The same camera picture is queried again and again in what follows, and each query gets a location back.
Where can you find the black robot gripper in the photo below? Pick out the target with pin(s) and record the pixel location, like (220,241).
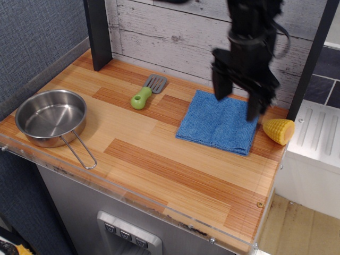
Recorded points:
(246,64)

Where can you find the yellow toy corn cob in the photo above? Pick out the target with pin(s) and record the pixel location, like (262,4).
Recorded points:
(279,130)

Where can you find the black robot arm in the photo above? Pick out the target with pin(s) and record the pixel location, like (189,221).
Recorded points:
(252,38)

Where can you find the blue folded cloth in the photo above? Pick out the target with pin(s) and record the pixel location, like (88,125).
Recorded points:
(218,124)

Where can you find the white toy sink unit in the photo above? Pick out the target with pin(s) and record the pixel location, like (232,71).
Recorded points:
(309,173)

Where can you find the clear acrylic table edge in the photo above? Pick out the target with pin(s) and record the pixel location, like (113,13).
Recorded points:
(215,195)

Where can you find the silver dispenser button panel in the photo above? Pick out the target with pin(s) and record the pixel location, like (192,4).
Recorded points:
(121,237)

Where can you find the yellow toy on floor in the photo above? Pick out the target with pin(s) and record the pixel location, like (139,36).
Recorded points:
(22,250)

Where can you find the green handled grey toy spatula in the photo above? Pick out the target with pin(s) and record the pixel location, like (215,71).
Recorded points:
(153,85)

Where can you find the dark right frame post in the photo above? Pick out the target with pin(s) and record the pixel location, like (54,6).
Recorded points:
(315,51)

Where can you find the dark frame post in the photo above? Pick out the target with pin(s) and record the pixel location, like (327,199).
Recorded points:
(98,32)
(315,51)

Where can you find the dark left frame post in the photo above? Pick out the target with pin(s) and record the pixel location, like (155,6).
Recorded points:
(98,32)

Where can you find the steel pan with wire handle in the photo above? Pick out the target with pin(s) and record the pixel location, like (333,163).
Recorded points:
(54,118)

